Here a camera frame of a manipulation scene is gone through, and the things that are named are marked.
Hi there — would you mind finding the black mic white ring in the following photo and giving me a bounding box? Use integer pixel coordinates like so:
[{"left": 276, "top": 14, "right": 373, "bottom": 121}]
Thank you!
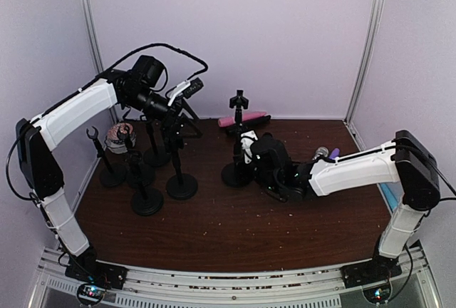
[{"left": 224, "top": 114, "right": 271, "bottom": 137}]

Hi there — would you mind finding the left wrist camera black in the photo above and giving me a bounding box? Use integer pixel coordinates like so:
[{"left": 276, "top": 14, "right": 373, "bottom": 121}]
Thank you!
[{"left": 182, "top": 78, "right": 204, "bottom": 99}]

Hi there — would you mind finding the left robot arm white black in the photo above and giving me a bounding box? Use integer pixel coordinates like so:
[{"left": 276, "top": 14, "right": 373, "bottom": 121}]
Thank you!
[{"left": 13, "top": 56, "right": 204, "bottom": 282}]

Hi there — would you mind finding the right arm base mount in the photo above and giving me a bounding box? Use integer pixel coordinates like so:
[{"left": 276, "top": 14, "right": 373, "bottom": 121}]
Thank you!
[{"left": 341, "top": 260, "right": 403, "bottom": 305}]

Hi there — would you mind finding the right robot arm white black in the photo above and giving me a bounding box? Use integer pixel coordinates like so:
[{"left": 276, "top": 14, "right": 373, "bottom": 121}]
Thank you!
[{"left": 241, "top": 130, "right": 443, "bottom": 281}]

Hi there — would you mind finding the pink microphone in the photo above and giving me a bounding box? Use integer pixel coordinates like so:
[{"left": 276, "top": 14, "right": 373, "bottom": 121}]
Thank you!
[{"left": 217, "top": 111, "right": 266, "bottom": 128}]

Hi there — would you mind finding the purple microphone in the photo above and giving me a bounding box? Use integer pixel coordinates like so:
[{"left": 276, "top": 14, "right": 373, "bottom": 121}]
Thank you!
[{"left": 329, "top": 148, "right": 341, "bottom": 160}]

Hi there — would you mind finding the glitter mic silver head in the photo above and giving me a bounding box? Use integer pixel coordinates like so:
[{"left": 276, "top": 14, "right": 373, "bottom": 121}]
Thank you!
[{"left": 313, "top": 146, "right": 329, "bottom": 160}]

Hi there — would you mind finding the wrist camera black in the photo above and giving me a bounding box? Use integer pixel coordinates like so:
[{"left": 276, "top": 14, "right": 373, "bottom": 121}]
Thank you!
[
  {"left": 182, "top": 78, "right": 204, "bottom": 99},
  {"left": 241, "top": 130, "right": 258, "bottom": 164}
]

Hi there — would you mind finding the black stand of purple mic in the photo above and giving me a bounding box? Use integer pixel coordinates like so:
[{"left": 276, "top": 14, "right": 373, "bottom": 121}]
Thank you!
[{"left": 143, "top": 121, "right": 171, "bottom": 168}]

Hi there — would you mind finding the tape roll at back left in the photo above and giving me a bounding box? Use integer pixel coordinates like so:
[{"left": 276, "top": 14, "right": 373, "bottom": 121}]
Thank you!
[{"left": 104, "top": 123, "right": 136, "bottom": 155}]

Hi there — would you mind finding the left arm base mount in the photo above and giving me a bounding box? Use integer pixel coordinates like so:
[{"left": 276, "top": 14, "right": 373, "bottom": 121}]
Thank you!
[{"left": 65, "top": 262, "right": 128, "bottom": 306}]

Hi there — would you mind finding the right aluminium corner post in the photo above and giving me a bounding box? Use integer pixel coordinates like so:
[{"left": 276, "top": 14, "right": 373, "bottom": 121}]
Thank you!
[{"left": 343, "top": 0, "right": 389, "bottom": 123}]

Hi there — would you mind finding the left aluminium corner post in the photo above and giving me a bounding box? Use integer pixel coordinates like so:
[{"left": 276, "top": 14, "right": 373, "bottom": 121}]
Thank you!
[{"left": 80, "top": 0, "right": 103, "bottom": 73}]

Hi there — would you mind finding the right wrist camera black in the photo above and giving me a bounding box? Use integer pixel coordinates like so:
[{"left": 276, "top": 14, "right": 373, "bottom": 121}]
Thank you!
[{"left": 241, "top": 130, "right": 258, "bottom": 164}]

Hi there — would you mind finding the light blue microphone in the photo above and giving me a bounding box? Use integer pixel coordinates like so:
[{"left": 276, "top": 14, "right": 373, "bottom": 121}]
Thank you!
[{"left": 379, "top": 183, "right": 400, "bottom": 213}]

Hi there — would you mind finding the black stand of glitter mic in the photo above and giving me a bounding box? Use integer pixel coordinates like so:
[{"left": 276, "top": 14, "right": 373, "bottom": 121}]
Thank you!
[{"left": 165, "top": 139, "right": 198, "bottom": 200}]

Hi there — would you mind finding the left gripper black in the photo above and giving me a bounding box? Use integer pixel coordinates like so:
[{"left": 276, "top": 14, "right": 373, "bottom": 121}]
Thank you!
[{"left": 124, "top": 87, "right": 202, "bottom": 139}]

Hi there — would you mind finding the front aluminium rail frame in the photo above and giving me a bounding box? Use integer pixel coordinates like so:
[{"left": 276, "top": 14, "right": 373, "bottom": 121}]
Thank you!
[{"left": 30, "top": 240, "right": 445, "bottom": 308}]

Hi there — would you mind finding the left arm braided black cable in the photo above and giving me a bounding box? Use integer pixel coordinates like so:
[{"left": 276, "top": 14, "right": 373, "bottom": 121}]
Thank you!
[{"left": 4, "top": 42, "right": 209, "bottom": 202}]

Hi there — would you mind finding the black stand of blue mic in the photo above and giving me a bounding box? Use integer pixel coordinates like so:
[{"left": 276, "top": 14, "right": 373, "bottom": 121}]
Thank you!
[{"left": 130, "top": 180, "right": 164, "bottom": 216}]

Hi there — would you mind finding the aluminium corner post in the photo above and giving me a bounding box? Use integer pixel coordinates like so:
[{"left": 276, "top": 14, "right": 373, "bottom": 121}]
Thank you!
[
  {"left": 343, "top": 0, "right": 389, "bottom": 123},
  {"left": 80, "top": 0, "right": 103, "bottom": 73}
]

